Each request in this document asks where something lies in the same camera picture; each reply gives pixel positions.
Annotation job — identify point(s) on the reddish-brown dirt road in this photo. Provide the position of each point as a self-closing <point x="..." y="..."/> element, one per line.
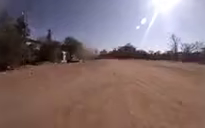
<point x="103" y="96"/>

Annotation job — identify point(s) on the round dark tree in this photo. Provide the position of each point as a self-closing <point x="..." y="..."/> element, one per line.
<point x="73" y="46"/>

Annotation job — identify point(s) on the row of distant trees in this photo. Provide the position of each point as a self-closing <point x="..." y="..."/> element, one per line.
<point x="140" y="53"/>

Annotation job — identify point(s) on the pole with top fitting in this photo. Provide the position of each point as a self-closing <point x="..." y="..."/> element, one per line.
<point x="49" y="35"/>

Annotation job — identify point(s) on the building with pale roof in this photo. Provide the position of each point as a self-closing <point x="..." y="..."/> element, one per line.
<point x="33" y="50"/>

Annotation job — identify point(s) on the bare tree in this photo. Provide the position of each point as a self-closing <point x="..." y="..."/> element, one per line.
<point x="174" y="45"/>

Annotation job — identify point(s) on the tall dark tree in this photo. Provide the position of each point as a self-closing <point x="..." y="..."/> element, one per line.
<point x="6" y="43"/>

